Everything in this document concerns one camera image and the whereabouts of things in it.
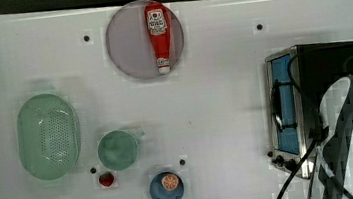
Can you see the black toaster oven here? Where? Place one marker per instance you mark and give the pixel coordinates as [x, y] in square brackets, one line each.
[297, 79]

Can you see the pale pink round plate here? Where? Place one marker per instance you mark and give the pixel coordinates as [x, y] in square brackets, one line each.
[128, 42]

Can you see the green cup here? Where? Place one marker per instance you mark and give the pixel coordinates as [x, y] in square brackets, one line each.
[119, 149]

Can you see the orange slice toy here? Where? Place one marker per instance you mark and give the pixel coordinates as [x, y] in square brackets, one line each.
[170, 182]

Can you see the red ketchup bottle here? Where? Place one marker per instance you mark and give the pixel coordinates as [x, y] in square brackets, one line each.
[158, 27]

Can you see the small blue bowl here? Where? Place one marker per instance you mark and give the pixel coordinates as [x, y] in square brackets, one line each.
[158, 192]

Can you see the red toy strawberry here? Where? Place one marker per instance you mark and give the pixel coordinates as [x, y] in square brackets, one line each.
[106, 179]

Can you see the green oval colander basket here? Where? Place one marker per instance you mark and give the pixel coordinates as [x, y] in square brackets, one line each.
[48, 136]

